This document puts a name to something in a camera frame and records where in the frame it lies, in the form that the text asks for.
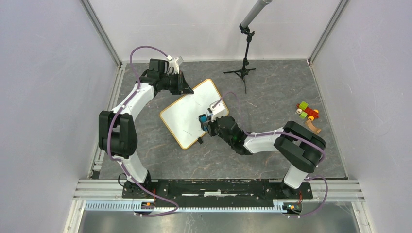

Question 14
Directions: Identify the grey slotted cable duct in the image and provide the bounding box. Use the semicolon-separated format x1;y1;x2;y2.
84;200;302;214

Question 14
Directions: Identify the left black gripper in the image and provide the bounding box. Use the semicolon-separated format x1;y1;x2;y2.
160;71;194;96

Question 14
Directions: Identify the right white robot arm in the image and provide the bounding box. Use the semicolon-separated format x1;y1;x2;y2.
198;114;326;198

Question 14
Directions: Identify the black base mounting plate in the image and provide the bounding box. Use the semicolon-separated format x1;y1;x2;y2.
122;179;313;209

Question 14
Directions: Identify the yellow framed whiteboard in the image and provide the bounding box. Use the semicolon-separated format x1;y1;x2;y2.
160;79;221;150

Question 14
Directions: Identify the blue black whiteboard eraser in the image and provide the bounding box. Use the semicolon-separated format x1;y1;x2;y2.
199;115;208;132

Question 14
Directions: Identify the colourful toy brick car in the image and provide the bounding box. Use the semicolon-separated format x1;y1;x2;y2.
296;101;319;121

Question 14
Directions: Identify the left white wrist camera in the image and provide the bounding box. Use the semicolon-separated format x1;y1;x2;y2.
167;56;184;74

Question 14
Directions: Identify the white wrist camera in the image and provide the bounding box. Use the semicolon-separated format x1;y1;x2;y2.
207;100;227;122
167;56;184;74

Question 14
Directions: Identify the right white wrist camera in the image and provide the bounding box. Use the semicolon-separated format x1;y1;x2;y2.
207;100;227;122

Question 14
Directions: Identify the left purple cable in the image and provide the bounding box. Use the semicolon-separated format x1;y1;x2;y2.
106;46;180;217

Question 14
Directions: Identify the black tripod camera stand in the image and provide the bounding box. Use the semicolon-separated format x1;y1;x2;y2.
224;0;273;94

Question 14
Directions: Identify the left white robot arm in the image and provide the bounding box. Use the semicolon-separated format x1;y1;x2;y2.
98;70;194;198

